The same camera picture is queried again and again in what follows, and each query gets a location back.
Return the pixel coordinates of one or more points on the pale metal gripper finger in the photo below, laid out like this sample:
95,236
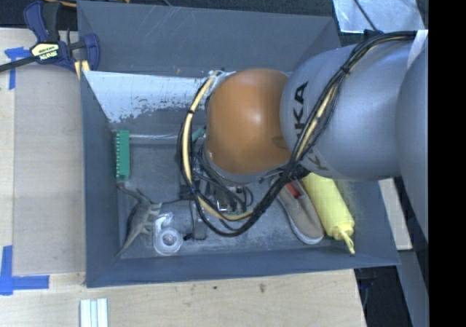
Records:
179,217
200,225

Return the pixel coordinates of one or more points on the beige toy dinosaur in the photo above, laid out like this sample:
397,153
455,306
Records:
142,217

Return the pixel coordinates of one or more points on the beige shoe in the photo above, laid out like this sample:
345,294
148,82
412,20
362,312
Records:
304,218

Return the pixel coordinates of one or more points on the green flat block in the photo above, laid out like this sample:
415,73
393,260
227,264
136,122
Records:
122,154

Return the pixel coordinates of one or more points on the yellow squeeze bottle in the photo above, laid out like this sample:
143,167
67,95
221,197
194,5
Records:
327,205

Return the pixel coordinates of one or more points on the pale wood board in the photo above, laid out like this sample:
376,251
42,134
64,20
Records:
47,172

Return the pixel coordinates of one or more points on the grey metal bin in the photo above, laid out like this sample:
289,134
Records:
153,45

